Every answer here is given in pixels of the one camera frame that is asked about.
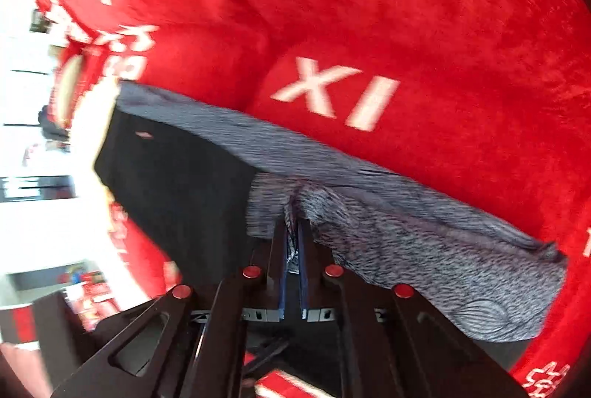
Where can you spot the black pants with blue stripes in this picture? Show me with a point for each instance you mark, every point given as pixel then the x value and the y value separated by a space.
pixel 184 176

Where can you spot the red printed blanket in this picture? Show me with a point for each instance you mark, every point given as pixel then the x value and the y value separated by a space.
pixel 415 33

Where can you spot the cream folded cloth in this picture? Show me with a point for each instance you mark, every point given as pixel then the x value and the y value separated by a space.
pixel 104 109

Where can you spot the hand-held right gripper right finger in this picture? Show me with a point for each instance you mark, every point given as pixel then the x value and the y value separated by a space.
pixel 303 273

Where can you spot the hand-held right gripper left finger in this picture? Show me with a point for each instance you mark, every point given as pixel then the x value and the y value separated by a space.
pixel 280 273

